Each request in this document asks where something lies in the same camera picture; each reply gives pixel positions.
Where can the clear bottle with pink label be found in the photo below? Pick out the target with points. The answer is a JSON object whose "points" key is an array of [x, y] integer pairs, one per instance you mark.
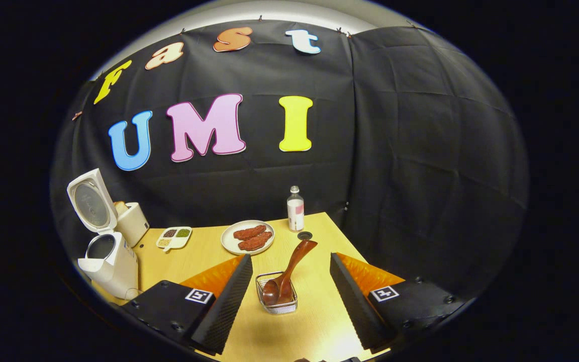
{"points": [[295, 211]]}

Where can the white round plate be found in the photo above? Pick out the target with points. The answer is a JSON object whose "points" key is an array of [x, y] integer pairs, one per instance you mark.
{"points": [[229, 244]]}

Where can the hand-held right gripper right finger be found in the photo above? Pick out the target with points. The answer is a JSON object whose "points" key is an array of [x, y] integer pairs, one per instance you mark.
{"points": [[355, 306]]}

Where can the black round table grommet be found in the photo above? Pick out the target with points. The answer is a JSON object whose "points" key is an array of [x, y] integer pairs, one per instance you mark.
{"points": [[305, 235]]}

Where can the white divided grain dish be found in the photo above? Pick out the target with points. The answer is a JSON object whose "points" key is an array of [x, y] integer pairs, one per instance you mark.
{"points": [[174, 239]]}

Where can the red meat patty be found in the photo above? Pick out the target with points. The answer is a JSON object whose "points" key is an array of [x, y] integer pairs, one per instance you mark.
{"points": [[249, 232], [254, 243]]}

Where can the toasted bread slice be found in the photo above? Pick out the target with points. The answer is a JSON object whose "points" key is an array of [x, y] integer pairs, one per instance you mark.
{"points": [[120, 207]]}

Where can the brown wooden spoon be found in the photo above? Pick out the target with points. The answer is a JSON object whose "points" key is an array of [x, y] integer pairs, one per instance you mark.
{"points": [[294, 261]]}

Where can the black backdrop cloth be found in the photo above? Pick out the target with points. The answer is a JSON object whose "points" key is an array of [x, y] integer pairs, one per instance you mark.
{"points": [[420, 151]]}

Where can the white toaster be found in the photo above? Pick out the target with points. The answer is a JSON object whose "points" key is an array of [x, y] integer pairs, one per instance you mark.
{"points": [[136, 223]]}

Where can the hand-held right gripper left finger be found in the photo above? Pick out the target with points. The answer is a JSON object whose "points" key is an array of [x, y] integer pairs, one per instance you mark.
{"points": [[229, 301]]}

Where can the white rice cooker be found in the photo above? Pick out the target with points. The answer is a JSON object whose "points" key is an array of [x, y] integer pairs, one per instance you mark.
{"points": [[113, 269]]}

